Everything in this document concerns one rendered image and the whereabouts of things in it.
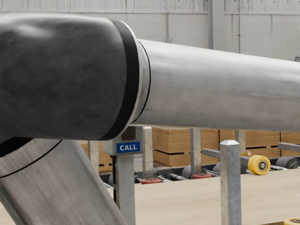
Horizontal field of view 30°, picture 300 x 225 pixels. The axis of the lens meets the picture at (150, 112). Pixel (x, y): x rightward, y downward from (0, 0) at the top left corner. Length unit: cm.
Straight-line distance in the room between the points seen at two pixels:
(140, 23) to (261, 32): 213
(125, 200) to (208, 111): 65
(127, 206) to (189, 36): 793
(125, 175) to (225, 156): 25
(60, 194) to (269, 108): 24
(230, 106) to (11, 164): 23
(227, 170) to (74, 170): 71
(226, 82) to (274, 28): 919
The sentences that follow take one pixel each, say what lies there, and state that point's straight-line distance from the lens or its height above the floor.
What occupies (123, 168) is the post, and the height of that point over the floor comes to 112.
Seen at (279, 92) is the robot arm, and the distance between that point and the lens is 62.
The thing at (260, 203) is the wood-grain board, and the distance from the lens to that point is 184.
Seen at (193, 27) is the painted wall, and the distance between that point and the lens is 909.
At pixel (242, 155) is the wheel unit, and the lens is 257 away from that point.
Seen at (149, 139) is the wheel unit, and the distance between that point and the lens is 237.
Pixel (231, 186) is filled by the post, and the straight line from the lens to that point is 129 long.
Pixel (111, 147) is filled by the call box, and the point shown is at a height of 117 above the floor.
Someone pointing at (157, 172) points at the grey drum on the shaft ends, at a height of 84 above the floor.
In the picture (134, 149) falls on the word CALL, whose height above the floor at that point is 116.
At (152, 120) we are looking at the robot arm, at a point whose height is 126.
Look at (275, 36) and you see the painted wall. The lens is 974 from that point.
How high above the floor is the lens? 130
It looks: 3 degrees down
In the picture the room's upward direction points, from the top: 2 degrees counter-clockwise
